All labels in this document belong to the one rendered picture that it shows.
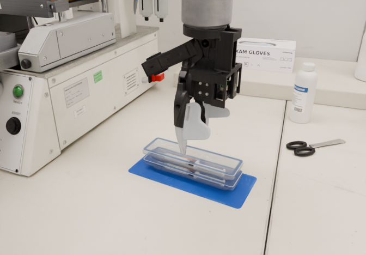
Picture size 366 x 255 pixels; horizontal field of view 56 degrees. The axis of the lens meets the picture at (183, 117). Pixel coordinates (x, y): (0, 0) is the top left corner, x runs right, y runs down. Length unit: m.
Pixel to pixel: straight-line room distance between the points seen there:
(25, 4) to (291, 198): 0.63
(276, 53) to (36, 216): 0.79
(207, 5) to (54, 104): 0.37
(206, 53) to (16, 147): 0.40
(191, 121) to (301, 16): 0.80
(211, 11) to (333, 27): 0.83
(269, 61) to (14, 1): 0.70
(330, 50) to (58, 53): 0.91
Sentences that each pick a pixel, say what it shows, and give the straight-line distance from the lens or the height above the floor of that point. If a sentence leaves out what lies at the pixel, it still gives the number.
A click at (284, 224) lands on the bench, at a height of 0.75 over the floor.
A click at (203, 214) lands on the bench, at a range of 0.58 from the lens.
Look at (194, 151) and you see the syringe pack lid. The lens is 0.65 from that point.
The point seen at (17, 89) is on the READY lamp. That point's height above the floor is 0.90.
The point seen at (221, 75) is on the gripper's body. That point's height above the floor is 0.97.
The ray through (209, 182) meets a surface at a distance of 0.61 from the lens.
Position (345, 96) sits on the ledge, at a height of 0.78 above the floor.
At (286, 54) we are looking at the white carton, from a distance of 1.09.
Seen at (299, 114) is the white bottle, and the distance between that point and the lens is 0.88.
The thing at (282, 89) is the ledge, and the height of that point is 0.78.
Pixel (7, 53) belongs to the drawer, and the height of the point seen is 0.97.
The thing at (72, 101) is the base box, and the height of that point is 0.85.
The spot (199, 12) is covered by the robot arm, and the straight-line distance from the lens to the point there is 0.50.
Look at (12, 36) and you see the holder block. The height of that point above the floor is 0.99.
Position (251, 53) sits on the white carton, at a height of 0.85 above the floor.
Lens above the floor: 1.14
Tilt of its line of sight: 26 degrees down
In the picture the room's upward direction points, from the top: straight up
